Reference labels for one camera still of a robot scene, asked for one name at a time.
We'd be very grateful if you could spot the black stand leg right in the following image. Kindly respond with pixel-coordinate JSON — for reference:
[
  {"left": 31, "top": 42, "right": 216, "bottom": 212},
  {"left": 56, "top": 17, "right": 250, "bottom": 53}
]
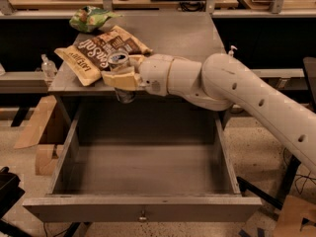
[{"left": 237, "top": 155, "right": 301, "bottom": 210}]

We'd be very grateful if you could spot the cardboard box left floor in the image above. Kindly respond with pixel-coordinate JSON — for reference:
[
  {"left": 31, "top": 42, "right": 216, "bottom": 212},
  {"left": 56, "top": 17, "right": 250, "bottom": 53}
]
[{"left": 14, "top": 95, "right": 68, "bottom": 176}]

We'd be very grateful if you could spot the silver redbull can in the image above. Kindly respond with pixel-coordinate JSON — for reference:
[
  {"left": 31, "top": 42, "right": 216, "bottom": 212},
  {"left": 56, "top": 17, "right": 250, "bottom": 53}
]
[{"left": 108, "top": 50, "right": 135, "bottom": 104}]

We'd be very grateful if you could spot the green snack bag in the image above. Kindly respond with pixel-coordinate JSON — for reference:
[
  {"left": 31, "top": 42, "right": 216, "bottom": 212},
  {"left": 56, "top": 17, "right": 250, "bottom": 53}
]
[{"left": 69, "top": 6, "right": 119, "bottom": 33}]

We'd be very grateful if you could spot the white pump bottle right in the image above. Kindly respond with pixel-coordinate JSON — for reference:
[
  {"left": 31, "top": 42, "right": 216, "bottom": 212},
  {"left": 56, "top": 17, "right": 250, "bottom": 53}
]
[{"left": 228, "top": 45, "right": 238, "bottom": 56}]

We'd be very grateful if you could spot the black case bottom left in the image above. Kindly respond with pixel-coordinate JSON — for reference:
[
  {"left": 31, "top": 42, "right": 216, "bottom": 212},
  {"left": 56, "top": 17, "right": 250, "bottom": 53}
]
[{"left": 0, "top": 167, "right": 25, "bottom": 218}]

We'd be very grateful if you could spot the brown sea salt chip bag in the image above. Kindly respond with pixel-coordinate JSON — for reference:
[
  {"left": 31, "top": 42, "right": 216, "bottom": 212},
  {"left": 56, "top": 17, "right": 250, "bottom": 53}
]
[{"left": 54, "top": 26, "right": 152, "bottom": 86}]

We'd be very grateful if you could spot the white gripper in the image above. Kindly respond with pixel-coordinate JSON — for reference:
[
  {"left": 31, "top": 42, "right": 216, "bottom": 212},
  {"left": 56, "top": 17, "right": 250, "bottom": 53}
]
[{"left": 102, "top": 54, "right": 174, "bottom": 96}]

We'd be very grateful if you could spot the cardboard piece bottom right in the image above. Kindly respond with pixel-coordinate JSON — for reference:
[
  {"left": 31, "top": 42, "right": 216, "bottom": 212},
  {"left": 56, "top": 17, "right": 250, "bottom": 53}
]
[{"left": 273, "top": 196, "right": 316, "bottom": 237}]

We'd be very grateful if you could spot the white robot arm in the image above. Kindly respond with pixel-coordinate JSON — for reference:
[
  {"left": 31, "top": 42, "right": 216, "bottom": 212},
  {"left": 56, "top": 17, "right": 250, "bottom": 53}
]
[{"left": 102, "top": 53, "right": 316, "bottom": 174}]

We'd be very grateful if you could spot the metal drawer knob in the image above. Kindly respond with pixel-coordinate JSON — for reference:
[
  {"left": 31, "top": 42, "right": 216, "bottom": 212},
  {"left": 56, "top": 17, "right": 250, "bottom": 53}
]
[{"left": 138, "top": 209, "right": 148, "bottom": 222}]

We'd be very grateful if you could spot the open grey top drawer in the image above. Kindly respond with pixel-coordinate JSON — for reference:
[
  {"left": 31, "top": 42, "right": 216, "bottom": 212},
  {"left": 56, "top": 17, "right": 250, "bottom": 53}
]
[{"left": 24, "top": 99, "right": 261, "bottom": 222}]

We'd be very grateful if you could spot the clear sanitizer bottle left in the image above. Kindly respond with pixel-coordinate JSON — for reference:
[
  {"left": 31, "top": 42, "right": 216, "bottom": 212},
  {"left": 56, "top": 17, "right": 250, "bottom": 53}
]
[{"left": 41, "top": 54, "right": 57, "bottom": 80}]

